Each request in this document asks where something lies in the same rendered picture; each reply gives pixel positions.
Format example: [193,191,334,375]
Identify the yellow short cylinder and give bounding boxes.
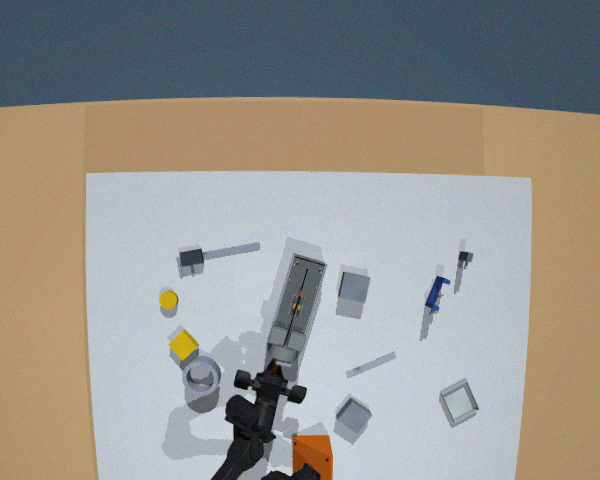
[159,291,179,309]

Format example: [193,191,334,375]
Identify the yellow block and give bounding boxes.
[168,330,200,361]

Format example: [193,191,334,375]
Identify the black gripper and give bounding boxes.
[234,358,307,414]

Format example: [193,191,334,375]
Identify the grey hollow cylinder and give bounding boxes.
[182,356,221,396]

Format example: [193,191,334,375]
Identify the blue c-clamp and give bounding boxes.
[425,276,450,317]

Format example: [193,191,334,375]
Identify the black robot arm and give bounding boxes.
[210,374,321,480]

